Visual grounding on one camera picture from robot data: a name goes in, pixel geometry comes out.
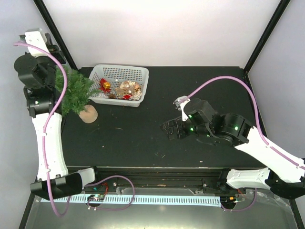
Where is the circuit board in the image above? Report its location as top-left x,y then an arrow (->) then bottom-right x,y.
87,194 -> 105,201
222,194 -> 246,204

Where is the black frame post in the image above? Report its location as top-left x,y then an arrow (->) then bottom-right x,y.
244,0 -> 290,73
33,0 -> 78,70

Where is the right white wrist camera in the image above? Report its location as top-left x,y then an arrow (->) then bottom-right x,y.
173,95 -> 190,122

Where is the white snowflake ornament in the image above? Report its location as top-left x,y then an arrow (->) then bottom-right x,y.
132,91 -> 142,101

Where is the right black frame post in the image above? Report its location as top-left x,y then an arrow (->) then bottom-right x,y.
244,0 -> 290,73

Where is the red gold gift ornament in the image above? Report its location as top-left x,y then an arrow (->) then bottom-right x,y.
99,78 -> 111,93

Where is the silver star ornament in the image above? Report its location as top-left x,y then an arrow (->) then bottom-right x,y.
97,92 -> 108,99

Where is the white slotted cable duct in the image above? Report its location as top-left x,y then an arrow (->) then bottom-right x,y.
40,193 -> 222,207

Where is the red santa ornament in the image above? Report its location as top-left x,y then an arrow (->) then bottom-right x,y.
122,94 -> 133,100

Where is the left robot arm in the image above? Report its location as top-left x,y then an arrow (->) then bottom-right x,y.
14,30 -> 102,200

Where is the small green christmas tree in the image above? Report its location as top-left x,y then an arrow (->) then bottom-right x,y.
61,66 -> 101,124

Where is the brown pine cone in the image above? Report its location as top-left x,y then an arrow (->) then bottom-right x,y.
108,94 -> 116,99

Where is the left circuit board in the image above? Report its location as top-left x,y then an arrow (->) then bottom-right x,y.
87,194 -> 105,201

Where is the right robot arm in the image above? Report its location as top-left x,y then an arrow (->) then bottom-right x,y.
160,97 -> 305,199

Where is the right circuit board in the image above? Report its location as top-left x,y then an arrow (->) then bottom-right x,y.
222,194 -> 246,204

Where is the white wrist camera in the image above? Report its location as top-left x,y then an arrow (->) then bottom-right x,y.
19,28 -> 50,53
173,95 -> 190,122

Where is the beige burlap sack ornament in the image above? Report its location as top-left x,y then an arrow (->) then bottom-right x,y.
115,81 -> 142,95

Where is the white plastic basket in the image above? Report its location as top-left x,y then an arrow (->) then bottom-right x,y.
89,64 -> 149,107

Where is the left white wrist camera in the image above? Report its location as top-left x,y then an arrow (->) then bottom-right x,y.
19,28 -> 50,53

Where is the left black frame post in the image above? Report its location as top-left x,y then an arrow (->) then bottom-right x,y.
33,0 -> 78,70

